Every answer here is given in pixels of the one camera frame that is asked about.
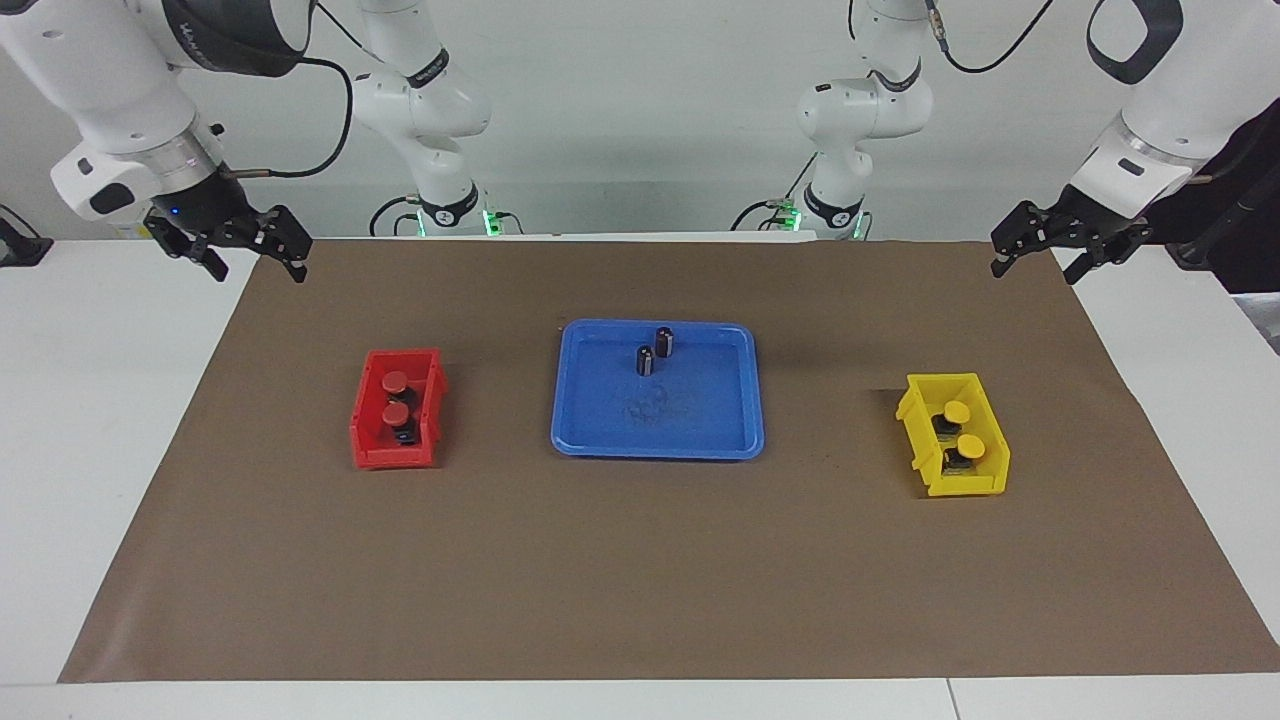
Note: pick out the blue plastic tray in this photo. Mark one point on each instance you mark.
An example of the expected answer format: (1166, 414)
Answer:
(700, 420)

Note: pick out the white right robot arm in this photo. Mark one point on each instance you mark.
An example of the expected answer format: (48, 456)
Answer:
(100, 80)

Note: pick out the yellow plastic bin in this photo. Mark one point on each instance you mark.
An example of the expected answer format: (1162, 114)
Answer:
(970, 487)

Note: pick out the brown paper mat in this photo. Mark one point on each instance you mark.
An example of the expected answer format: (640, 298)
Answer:
(640, 560)

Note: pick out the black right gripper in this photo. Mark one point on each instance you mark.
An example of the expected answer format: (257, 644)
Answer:
(210, 215)

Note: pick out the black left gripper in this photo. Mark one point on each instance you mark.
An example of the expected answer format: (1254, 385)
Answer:
(1090, 220)

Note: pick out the red push button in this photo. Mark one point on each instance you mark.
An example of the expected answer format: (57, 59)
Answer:
(397, 412)
(396, 381)

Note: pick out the yellow push button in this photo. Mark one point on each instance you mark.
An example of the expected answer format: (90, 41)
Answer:
(957, 411)
(972, 445)

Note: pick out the black cylinder knob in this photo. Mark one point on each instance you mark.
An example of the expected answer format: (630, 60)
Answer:
(646, 362)
(665, 343)

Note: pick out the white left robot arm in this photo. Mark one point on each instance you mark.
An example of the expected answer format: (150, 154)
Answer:
(1200, 90)

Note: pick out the red plastic bin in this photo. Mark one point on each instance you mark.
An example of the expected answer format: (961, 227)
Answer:
(400, 456)

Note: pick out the black background panel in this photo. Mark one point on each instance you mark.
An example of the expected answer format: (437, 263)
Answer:
(1255, 260)

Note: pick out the black stand with clamp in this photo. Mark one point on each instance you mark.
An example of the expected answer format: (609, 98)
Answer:
(1240, 205)

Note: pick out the white power box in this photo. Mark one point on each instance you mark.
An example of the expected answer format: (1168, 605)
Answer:
(130, 231)

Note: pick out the black table clamp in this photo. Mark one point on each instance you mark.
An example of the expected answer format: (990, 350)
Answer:
(20, 250)

